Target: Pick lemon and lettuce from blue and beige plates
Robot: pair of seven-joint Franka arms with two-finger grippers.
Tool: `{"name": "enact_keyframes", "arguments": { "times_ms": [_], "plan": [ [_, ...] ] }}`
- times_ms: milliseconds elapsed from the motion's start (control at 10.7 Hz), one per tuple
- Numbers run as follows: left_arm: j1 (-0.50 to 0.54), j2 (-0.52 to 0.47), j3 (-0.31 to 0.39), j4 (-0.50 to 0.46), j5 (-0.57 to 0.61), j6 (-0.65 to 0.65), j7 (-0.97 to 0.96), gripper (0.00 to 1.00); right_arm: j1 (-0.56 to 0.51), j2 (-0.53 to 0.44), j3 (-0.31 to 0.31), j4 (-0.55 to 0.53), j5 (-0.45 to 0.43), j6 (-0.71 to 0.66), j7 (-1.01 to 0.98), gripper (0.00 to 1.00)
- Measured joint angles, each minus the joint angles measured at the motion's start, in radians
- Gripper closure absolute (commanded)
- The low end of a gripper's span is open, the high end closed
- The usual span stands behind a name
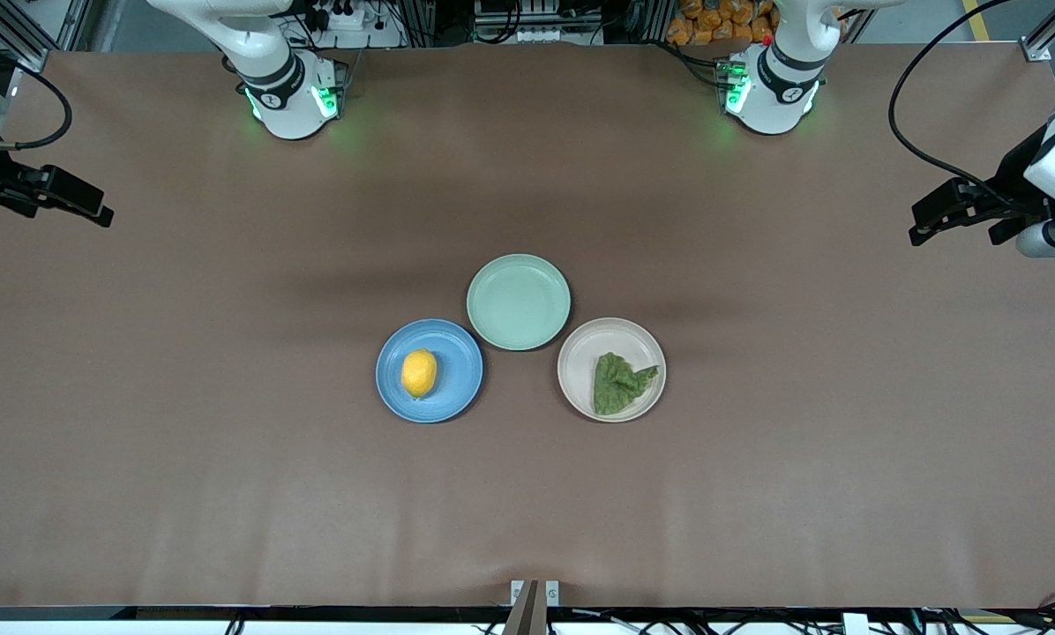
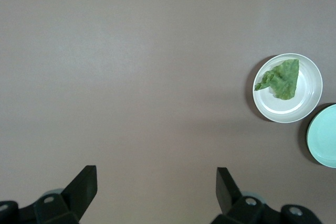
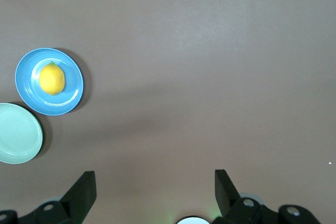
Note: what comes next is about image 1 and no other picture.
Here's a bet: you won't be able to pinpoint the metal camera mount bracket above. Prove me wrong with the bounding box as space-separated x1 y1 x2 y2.
503 579 561 635

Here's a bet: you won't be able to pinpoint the beige plate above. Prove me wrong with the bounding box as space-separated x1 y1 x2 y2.
557 317 667 423

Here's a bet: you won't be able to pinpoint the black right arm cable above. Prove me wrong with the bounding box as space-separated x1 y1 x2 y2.
0 63 74 152

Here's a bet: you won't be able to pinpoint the white power strip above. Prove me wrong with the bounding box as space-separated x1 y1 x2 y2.
294 0 405 49

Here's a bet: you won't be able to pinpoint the blue plate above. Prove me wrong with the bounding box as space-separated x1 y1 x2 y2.
376 318 484 424

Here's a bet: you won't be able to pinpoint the orange snack packets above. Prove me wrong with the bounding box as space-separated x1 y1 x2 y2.
666 0 780 46

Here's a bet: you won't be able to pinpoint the yellow lemon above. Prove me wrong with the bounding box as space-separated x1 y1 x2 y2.
401 349 438 400

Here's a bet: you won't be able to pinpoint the mint green plate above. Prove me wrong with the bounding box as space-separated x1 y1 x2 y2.
467 254 572 352

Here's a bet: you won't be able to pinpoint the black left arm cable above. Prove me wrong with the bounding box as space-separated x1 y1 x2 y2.
887 0 1036 213

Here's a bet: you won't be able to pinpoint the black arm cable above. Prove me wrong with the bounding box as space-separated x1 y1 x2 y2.
0 63 74 152
887 0 1036 213

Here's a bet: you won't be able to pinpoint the green lettuce leaf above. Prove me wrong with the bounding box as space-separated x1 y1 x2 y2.
593 352 661 416

